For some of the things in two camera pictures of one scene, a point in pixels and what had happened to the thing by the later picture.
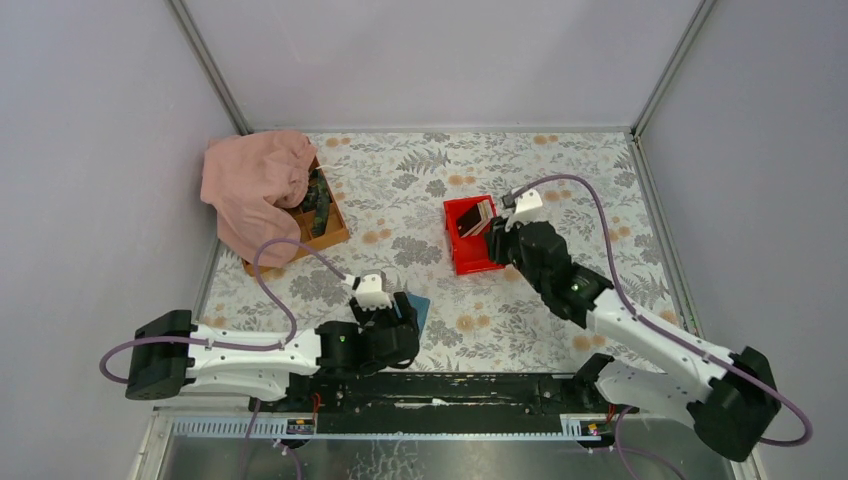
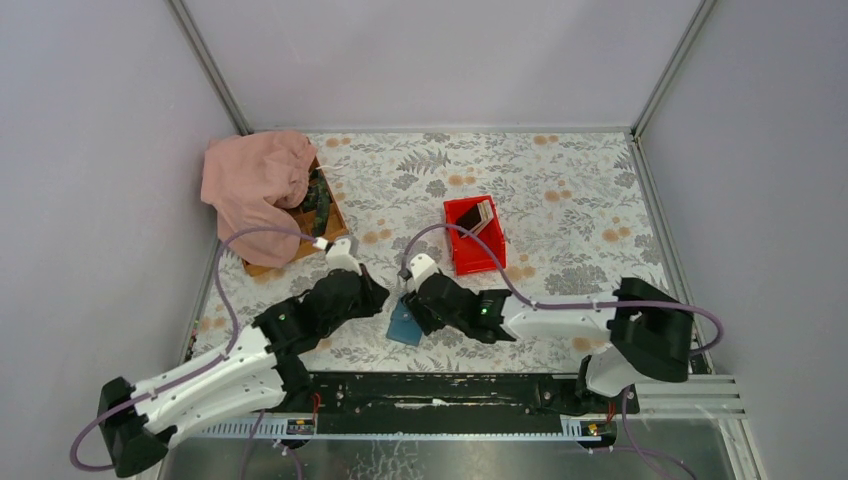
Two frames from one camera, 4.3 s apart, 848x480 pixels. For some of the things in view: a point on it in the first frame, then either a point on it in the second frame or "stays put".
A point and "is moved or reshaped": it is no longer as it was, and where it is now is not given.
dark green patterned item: (318, 201) stays put
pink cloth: (251, 181) stays put
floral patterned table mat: (592, 189) stays put
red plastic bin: (472, 253) stays put
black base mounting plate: (441, 401) stays put
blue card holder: (421, 305) is moved or reshaped
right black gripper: (501, 240) → (419, 303)
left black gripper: (403, 325) → (361, 291)
